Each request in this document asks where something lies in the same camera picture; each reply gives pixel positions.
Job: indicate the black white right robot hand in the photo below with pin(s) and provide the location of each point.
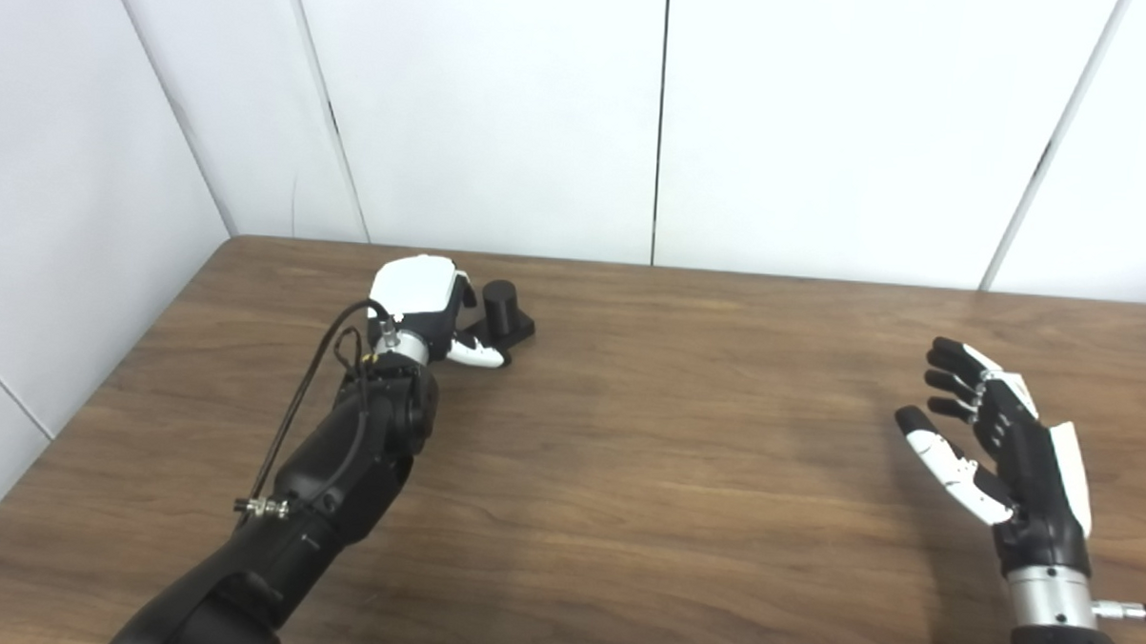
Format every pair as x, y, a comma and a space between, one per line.
1034, 481

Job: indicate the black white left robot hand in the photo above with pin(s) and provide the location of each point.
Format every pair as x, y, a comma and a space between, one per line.
417, 283

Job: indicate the black peg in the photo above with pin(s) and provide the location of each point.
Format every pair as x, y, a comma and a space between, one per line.
500, 305

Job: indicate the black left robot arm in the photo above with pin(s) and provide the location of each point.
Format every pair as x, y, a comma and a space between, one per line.
329, 485

